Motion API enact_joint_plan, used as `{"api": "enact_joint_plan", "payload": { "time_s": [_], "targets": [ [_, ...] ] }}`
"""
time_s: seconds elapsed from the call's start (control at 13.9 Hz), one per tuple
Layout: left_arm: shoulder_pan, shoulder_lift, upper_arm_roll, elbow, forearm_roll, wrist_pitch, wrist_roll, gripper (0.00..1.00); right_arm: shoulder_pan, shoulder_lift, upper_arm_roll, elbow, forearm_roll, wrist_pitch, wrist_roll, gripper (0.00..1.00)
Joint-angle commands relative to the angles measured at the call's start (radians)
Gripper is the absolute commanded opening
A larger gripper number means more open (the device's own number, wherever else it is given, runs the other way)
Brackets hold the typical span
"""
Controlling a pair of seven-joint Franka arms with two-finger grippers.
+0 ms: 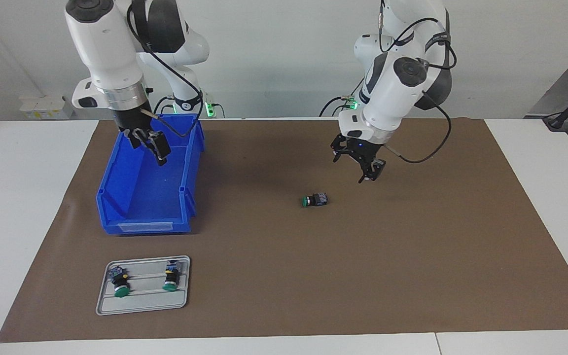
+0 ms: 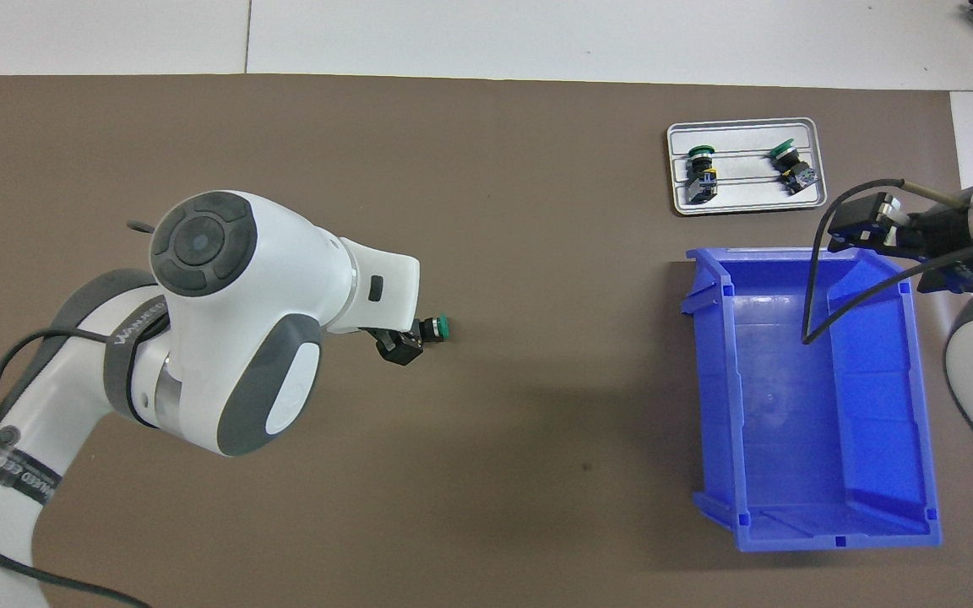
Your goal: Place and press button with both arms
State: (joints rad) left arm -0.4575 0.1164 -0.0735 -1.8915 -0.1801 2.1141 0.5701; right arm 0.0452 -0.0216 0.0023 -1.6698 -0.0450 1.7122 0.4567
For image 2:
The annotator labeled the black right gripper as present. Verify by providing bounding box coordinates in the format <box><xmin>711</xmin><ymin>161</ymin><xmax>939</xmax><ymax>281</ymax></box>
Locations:
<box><xmin>828</xmin><ymin>192</ymin><xmax>973</xmax><ymax>293</ymax></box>

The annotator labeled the grey metal tray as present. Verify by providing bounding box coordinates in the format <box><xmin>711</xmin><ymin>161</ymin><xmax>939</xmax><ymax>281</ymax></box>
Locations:
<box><xmin>666</xmin><ymin>117</ymin><xmax>829</xmax><ymax>217</ymax></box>

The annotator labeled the brown table mat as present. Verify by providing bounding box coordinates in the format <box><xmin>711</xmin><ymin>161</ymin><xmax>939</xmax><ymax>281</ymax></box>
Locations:
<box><xmin>0</xmin><ymin>74</ymin><xmax>973</xmax><ymax>608</ymax></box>

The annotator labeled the blue plastic storage bin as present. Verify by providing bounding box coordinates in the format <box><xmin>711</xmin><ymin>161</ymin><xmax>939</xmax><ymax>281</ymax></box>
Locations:
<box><xmin>680</xmin><ymin>245</ymin><xmax>943</xmax><ymax>554</ymax></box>

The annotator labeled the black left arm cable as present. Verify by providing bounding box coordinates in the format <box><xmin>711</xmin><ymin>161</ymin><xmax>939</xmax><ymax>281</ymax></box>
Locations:
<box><xmin>0</xmin><ymin>220</ymin><xmax>158</xmax><ymax>608</ymax></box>

